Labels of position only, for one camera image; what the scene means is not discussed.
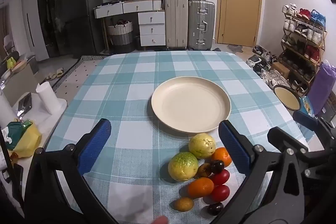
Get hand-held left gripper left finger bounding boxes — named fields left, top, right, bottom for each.
left=24, top=118, right=119, bottom=224

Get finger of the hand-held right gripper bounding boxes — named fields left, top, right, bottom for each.
left=293, top=110, right=336, bottom=140
left=267, top=127, right=310, bottom=156

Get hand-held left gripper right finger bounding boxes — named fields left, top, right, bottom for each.
left=210, top=120, right=311, bottom=224

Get orange mandarin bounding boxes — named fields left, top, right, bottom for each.
left=187, top=177, right=215, bottom=199
left=211, top=147, right=233, bottom=167

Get dark plum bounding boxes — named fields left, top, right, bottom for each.
left=210, top=160, right=225, bottom=174
left=207, top=202, right=224, bottom=216

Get yellow guava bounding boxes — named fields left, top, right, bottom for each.
left=188, top=133, right=217, bottom=160

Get yellow-green guava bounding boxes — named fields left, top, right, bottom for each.
left=168, top=152, right=199, bottom=182

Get cream round plate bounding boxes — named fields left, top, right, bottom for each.
left=151, top=76, right=232, bottom=134

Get small yellow-brown fruit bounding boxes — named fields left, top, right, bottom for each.
left=174, top=197, right=195, bottom=212

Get person's left hand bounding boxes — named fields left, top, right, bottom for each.
left=152, top=215, right=169, bottom=224

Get blue printed packet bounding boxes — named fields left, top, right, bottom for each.
left=301, top=96, right=315, bottom=117

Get dark-rimmed cream dish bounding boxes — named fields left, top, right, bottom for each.
left=273, top=84, right=302, bottom=111

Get red cherry tomato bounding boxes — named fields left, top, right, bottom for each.
left=210, top=185, right=231, bottom=202
left=209, top=169, right=231, bottom=186

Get purple bag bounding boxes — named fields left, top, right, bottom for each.
left=307, top=61, right=336, bottom=117

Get brown yellow passion fruit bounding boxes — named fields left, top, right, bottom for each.
left=197, top=163, right=212, bottom=178

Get brown cardboard box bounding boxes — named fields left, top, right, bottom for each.
left=271, top=62, right=290, bottom=78

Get blue checked tablecloth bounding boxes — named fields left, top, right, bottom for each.
left=43, top=51, right=309, bottom=224

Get white side table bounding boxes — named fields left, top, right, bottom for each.
left=0, top=91, right=68, bottom=182

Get scattered sneakers pile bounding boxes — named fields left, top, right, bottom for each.
left=245, top=45, right=290, bottom=88

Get white paper roll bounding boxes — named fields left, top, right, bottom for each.
left=35, top=81, right=61, bottom=115

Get yellow plastic bag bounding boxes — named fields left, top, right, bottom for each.
left=10, top=122, right=42, bottom=159

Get dotted floor rug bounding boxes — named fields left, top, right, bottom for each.
left=51, top=55, right=111, bottom=94

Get green packet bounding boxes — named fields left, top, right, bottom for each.
left=5, top=120, right=33, bottom=150

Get shiny metal tray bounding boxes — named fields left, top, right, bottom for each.
left=16, top=93, right=33, bottom=117

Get beige slippers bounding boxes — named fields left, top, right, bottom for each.
left=45, top=68, right=64, bottom=81

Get shoe rack with shoes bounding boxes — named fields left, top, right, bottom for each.
left=281, top=4, right=327, bottom=96

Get grey cloth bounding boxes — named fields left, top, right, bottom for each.
left=226, top=44, right=244, bottom=53

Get grey white wicker basket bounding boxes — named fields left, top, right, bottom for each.
left=107, top=20, right=133, bottom=46

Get silver suitcase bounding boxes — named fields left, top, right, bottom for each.
left=188, top=0, right=216, bottom=51

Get dark grey refrigerator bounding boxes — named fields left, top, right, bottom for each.
left=51, top=0, right=105, bottom=58

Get beige suitcase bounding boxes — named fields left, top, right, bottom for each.
left=164, top=0, right=189, bottom=50

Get white desk with drawers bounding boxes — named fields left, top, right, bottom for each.
left=94, top=0, right=166, bottom=52

